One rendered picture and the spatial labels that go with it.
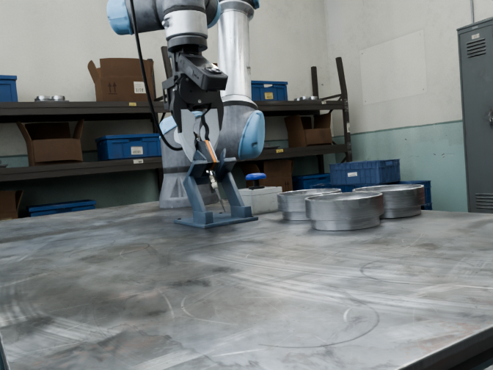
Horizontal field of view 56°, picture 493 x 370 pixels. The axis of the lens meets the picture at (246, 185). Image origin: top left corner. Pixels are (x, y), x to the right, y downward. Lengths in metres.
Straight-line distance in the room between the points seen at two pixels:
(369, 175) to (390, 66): 1.54
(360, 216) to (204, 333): 0.36
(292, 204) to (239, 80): 0.53
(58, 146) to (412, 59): 3.65
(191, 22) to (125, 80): 3.48
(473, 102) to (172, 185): 3.51
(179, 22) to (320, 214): 0.42
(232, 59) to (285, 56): 4.68
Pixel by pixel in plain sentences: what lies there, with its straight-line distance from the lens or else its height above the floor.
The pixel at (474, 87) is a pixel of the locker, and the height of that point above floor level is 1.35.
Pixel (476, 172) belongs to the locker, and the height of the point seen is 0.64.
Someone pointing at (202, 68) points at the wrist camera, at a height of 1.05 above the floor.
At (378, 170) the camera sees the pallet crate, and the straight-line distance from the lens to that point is 4.48.
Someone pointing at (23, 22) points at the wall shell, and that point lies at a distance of 4.79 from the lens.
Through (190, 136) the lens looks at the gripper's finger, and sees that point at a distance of 0.81.
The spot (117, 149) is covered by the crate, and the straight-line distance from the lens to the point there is 4.22.
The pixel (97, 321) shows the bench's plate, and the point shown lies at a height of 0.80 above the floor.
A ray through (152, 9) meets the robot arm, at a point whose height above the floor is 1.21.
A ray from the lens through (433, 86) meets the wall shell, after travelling 5.21.
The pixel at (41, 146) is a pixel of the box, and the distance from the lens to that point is 4.05.
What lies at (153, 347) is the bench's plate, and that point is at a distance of 0.28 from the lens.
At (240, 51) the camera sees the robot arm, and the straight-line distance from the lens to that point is 1.22.
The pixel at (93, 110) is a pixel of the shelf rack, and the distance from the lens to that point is 4.10.
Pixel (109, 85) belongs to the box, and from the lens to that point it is 4.27.
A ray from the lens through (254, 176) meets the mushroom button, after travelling 0.87.
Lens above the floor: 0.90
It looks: 3 degrees down
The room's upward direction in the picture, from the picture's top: 5 degrees counter-clockwise
